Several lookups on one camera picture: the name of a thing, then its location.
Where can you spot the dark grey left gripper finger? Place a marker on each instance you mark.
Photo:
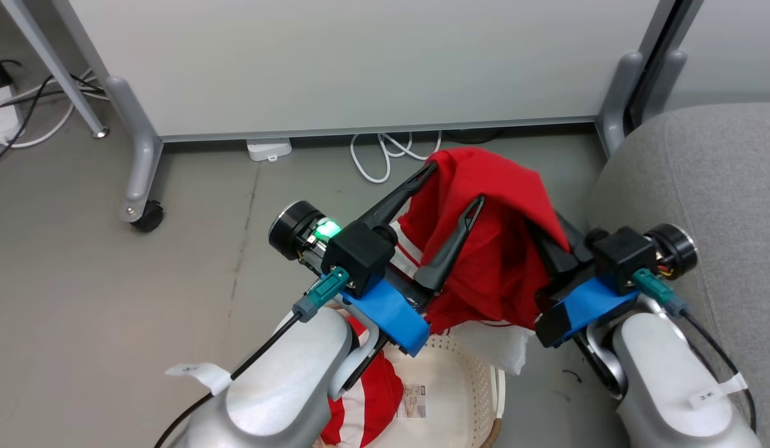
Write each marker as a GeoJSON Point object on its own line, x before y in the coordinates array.
{"type": "Point", "coordinates": [394, 200]}
{"type": "Point", "coordinates": [450, 249]}

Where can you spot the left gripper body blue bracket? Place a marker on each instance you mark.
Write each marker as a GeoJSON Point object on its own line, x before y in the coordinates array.
{"type": "Point", "coordinates": [391, 314]}

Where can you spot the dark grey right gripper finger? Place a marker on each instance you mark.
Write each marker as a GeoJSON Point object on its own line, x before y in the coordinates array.
{"type": "Point", "coordinates": [556, 258]}

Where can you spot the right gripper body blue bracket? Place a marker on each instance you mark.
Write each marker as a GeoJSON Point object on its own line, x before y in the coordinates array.
{"type": "Point", "coordinates": [587, 305]}

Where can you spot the red garment with white stripes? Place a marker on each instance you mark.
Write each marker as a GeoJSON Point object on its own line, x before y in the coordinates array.
{"type": "Point", "coordinates": [497, 249]}

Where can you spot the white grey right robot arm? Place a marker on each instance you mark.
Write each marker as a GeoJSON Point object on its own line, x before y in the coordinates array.
{"type": "Point", "coordinates": [665, 367]}

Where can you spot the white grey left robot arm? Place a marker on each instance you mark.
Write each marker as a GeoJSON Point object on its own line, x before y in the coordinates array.
{"type": "Point", "coordinates": [279, 386]}

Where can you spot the red and white striped clothing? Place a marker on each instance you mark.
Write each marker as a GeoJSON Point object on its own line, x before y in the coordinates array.
{"type": "Point", "coordinates": [366, 404]}

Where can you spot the cream perforated laundry basket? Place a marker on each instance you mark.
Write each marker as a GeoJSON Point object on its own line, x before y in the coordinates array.
{"type": "Point", "coordinates": [453, 398]}

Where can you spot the paper label sticker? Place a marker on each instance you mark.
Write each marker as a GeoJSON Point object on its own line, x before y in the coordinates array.
{"type": "Point", "coordinates": [414, 401]}

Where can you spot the white cloth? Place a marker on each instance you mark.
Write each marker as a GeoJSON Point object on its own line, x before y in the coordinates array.
{"type": "Point", "coordinates": [494, 345]}

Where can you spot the small white adapter box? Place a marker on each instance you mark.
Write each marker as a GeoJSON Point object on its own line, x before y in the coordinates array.
{"type": "Point", "coordinates": [269, 149]}

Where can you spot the large white partition panel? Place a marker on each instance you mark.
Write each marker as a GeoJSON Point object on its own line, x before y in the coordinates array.
{"type": "Point", "coordinates": [360, 56]}

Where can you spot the grey fabric sofa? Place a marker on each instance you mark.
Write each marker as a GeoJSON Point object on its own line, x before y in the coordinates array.
{"type": "Point", "coordinates": [708, 180]}

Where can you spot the grey partition foot with caster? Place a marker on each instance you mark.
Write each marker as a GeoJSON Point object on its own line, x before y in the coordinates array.
{"type": "Point", "coordinates": [139, 149]}

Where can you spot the white partition panel with dark edge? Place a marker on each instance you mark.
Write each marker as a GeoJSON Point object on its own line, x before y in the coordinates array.
{"type": "Point", "coordinates": [733, 43]}

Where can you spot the slanted grey metal table leg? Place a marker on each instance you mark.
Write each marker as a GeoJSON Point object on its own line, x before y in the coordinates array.
{"type": "Point", "coordinates": [55, 68]}

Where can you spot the white power strip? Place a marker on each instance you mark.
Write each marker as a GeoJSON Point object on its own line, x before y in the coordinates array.
{"type": "Point", "coordinates": [0, 118]}

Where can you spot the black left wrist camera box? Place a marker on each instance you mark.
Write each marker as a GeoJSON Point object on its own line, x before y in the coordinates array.
{"type": "Point", "coordinates": [360, 252]}

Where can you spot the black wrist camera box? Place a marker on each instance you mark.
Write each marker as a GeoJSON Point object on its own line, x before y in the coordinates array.
{"type": "Point", "coordinates": [360, 252]}
{"type": "Point", "coordinates": [621, 252]}

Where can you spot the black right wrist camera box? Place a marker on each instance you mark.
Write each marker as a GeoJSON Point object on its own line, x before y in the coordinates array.
{"type": "Point", "coordinates": [621, 252]}

